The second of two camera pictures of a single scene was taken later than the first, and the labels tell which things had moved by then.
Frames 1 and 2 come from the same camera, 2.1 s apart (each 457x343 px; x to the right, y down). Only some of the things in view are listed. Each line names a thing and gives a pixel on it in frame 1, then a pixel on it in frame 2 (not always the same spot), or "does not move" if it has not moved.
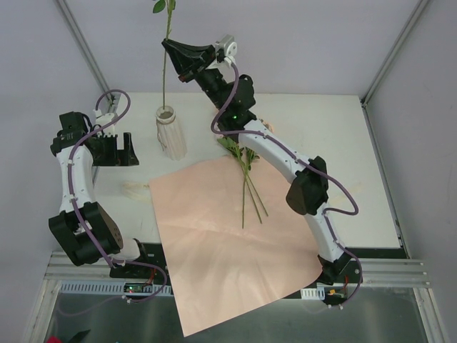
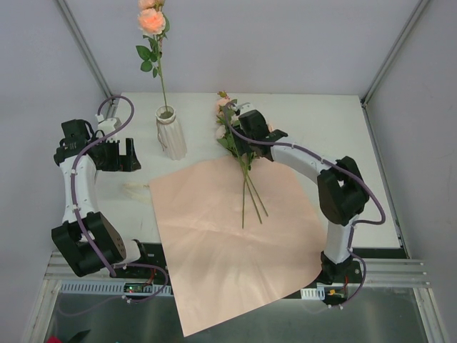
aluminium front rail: [375, 271] does not move
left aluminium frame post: [109, 98] does not move
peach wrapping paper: [218, 268] does not move
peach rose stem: [167, 6] → [152, 22]
